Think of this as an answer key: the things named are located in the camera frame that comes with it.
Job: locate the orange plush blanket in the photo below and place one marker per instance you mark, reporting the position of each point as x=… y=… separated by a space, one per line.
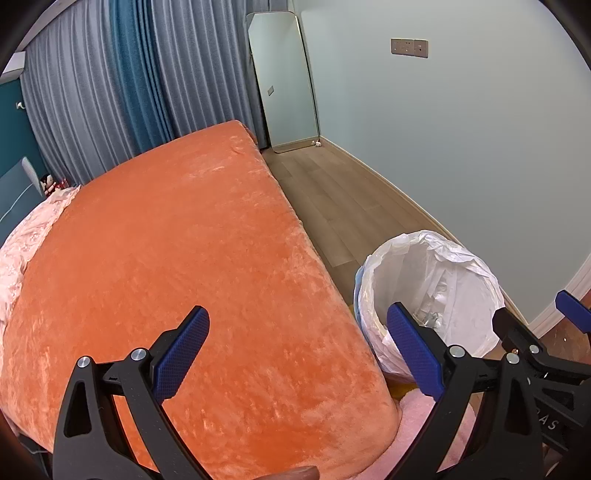
x=184 y=254

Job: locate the blue curtain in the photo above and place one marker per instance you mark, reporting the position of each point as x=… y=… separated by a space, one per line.
x=138 y=69

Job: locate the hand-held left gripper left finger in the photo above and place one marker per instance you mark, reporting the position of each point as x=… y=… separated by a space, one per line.
x=182 y=355

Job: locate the pink quilt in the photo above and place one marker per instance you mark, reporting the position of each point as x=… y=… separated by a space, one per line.
x=23 y=249

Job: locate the pink fluffy rug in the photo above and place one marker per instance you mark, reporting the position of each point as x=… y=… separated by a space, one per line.
x=408 y=424

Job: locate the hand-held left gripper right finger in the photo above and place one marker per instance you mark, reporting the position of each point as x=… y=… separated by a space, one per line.
x=415 y=355

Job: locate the standing floor mirror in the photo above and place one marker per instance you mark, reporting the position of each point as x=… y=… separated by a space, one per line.
x=284 y=83

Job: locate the white door frame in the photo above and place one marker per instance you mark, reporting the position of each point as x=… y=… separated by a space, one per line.
x=568 y=295

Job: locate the person's left hand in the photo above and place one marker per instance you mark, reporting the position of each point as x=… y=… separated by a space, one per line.
x=298 y=474

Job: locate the white lined trash bin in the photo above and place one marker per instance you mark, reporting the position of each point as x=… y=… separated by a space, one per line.
x=461 y=286

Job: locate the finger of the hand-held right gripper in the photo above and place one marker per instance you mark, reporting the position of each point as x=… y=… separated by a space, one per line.
x=508 y=323
x=572 y=309

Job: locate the grey curtain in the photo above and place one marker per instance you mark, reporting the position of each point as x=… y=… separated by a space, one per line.
x=78 y=92

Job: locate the wall socket panel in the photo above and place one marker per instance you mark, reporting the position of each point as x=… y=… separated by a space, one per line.
x=409 y=48

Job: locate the red and white item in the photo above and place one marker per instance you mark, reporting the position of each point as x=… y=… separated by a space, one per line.
x=53 y=184

